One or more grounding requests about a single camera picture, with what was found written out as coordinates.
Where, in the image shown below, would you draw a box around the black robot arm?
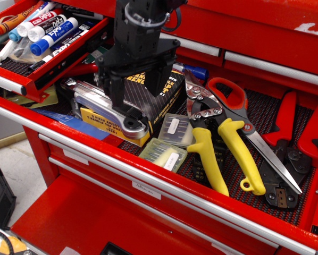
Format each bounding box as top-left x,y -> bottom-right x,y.
96,1 -> 187,112

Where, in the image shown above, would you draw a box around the red handled crimping tool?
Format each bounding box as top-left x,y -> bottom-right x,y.
260,91 -> 318,209

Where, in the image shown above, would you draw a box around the red tool chest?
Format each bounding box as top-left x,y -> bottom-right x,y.
0,0 -> 318,255

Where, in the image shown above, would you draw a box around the yellow handled tin snips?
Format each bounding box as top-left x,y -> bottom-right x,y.
185,71 -> 266,196

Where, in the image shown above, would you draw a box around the black expo marker white cap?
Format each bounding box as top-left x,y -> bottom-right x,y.
27,14 -> 67,42

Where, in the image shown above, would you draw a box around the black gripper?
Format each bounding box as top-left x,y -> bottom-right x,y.
96,15 -> 180,111

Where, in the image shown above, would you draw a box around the small upper red drawer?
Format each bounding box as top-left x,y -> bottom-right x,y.
0,0 -> 112,104

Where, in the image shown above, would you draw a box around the black wire stripper tool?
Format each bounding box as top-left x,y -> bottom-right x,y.
192,120 -> 227,185

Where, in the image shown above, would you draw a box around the white label on drawer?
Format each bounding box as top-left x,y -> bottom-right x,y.
132,181 -> 161,200

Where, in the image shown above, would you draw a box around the large open red drawer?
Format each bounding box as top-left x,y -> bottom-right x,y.
0,97 -> 318,254

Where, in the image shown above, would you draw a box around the clear drill bit case front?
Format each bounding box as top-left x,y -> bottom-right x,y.
139,138 -> 188,173

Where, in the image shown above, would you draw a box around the clear drill bit case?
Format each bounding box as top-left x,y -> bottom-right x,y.
158,113 -> 195,148
139,138 -> 188,173

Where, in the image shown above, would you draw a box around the red handled pliers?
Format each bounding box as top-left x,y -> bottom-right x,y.
62,63 -> 98,78

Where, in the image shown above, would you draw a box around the red expo marker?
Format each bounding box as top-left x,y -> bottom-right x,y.
16,8 -> 64,38

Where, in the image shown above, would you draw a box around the light blue capped marker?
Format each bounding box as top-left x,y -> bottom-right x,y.
8,1 -> 57,42

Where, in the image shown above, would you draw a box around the black yellow wrench set box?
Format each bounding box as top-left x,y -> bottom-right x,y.
80,63 -> 186,148

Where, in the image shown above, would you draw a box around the white thin pen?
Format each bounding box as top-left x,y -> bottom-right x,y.
0,40 -> 18,63

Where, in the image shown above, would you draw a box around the blue expo marker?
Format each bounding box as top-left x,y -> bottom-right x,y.
30,17 -> 78,56

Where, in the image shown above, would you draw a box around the red grey scissors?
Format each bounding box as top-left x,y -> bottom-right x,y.
206,78 -> 302,194

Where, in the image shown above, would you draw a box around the blue card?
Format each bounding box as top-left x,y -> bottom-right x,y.
32,108 -> 110,140

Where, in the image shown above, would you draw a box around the blue capped marker in drawer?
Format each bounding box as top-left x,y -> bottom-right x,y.
173,62 -> 209,81

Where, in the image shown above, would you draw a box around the silver box cutter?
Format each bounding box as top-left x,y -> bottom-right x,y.
60,78 -> 149,139

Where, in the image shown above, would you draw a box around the green staples box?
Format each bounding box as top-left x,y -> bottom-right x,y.
82,46 -> 108,64

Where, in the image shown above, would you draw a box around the orange crayola marker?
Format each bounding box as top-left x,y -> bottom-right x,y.
0,1 -> 44,35

